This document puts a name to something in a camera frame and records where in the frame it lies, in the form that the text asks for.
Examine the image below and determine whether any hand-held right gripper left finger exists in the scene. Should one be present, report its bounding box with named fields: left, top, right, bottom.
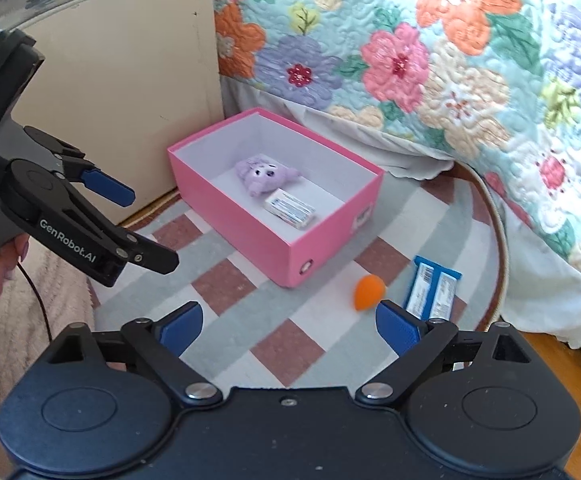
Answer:
left=45, top=301, right=224, bottom=407

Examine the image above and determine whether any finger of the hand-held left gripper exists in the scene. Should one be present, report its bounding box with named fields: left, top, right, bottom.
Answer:
left=23, top=180, right=179, bottom=288
left=24, top=127, right=135, bottom=207

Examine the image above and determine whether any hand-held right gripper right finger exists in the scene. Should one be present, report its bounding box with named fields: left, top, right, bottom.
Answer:
left=355, top=299, right=534, bottom=407

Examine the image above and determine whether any orange makeup sponge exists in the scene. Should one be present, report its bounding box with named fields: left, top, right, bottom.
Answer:
left=355, top=275, right=386, bottom=313

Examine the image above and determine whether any blue wet wipes pack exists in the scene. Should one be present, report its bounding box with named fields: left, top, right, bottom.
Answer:
left=403, top=255, right=463, bottom=322

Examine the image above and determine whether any pink storage box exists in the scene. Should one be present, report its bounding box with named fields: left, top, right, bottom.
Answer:
left=167, top=108, right=385, bottom=289

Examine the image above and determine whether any purple plush toy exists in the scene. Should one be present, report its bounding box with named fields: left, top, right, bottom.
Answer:
left=234, top=155, right=301, bottom=198

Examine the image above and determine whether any white toothpaste box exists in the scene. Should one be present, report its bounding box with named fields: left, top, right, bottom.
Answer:
left=264, top=187, right=320, bottom=229

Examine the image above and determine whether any checkered round rug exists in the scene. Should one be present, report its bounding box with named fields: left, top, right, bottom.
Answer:
left=93, top=160, right=509, bottom=391

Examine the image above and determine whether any beige fleece clothing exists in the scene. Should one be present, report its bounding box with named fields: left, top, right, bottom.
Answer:
left=0, top=250, right=96, bottom=480

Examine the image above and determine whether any floral quilt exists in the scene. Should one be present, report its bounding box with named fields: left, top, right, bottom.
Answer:
left=213, top=0, right=581, bottom=281

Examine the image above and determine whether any black cable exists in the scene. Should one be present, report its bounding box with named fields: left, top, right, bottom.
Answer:
left=0, top=262, right=54, bottom=441

